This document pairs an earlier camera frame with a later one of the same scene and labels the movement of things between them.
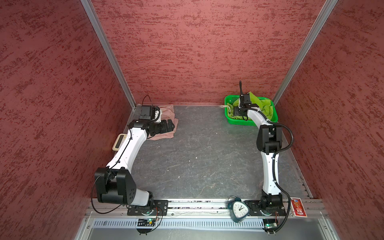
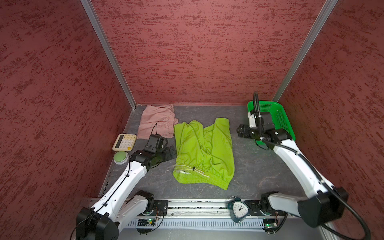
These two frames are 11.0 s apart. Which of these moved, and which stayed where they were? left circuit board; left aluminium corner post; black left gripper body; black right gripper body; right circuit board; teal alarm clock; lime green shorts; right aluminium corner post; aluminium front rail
Moved: black right gripper body; black left gripper body; lime green shorts
Stayed: left aluminium corner post; right circuit board; right aluminium corner post; teal alarm clock; aluminium front rail; left circuit board
